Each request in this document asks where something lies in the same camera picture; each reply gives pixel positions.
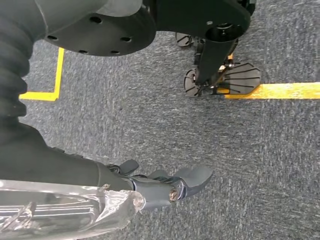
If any yellow floor tape square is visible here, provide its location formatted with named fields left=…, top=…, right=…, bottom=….
left=217, top=52, right=320, bottom=100
left=19, top=47, right=65, bottom=102

